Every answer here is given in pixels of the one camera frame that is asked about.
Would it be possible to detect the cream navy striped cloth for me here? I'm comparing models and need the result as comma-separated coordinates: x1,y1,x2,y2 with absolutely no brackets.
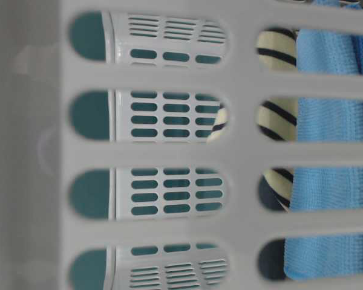
208,27,298,281

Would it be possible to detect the white plastic shopping basket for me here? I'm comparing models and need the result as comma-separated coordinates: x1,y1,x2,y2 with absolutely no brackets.
0,1,363,289

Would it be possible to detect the light blue cloth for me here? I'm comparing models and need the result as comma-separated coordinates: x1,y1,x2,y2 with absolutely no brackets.
283,0,363,280

